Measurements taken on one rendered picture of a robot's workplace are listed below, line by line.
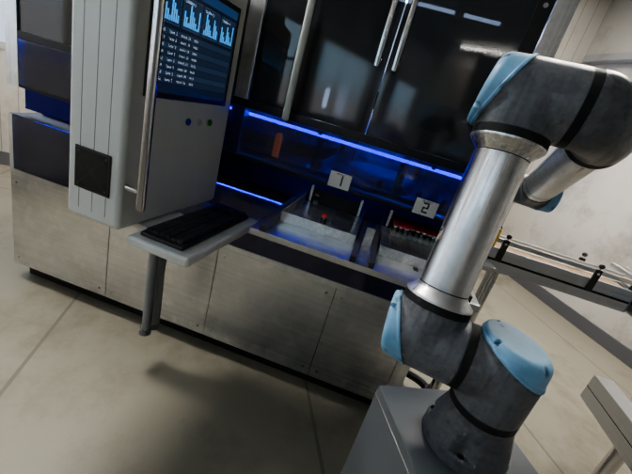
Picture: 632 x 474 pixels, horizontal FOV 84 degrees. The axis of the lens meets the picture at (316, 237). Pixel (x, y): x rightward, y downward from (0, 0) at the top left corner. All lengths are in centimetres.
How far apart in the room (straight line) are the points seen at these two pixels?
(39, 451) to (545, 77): 168
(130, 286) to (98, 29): 124
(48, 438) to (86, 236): 88
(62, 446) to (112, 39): 128
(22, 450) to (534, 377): 151
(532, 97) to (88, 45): 96
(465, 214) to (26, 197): 202
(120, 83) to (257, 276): 93
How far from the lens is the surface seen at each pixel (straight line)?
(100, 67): 108
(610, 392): 191
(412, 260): 117
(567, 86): 63
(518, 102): 62
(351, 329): 162
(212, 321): 182
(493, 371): 64
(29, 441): 166
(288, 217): 119
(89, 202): 117
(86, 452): 160
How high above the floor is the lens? 128
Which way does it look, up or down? 21 degrees down
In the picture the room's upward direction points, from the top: 16 degrees clockwise
